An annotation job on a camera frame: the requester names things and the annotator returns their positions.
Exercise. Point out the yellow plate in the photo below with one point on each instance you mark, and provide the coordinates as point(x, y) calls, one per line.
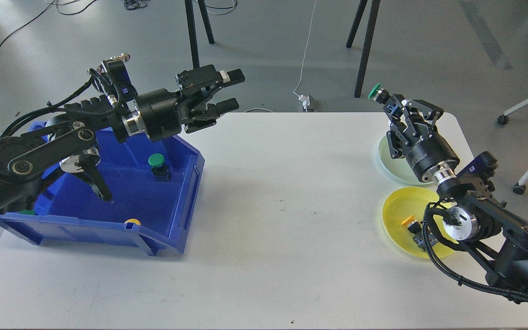
point(400, 204)

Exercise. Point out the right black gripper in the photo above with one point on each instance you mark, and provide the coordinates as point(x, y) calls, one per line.
point(414, 136)

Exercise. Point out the right black stand legs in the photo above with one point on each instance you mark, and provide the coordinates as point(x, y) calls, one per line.
point(368, 39)

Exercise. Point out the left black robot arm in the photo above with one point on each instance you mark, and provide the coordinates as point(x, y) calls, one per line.
point(38, 148)

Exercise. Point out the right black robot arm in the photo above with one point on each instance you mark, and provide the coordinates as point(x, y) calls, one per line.
point(466, 217)

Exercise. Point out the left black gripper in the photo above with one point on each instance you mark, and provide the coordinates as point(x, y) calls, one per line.
point(162, 114)

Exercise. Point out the green button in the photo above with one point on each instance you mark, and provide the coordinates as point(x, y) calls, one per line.
point(379, 95)
point(159, 168)
point(27, 212)

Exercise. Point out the white power adapter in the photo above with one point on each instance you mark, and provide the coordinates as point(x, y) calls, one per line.
point(309, 103)

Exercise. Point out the yellow button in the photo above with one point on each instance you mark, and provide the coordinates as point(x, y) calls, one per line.
point(415, 228)

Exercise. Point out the light green plate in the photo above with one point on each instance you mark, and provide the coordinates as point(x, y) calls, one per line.
point(397, 168)

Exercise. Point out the left black stand legs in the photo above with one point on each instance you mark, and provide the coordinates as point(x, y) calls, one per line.
point(190, 17)

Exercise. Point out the blue plastic bin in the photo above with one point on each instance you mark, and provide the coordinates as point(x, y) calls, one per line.
point(70, 211)

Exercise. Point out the yellow button front edge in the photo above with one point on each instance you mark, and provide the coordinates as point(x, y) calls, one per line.
point(133, 221)

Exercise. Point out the black stand legs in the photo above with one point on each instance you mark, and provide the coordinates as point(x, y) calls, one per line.
point(368, 39)
point(190, 17)

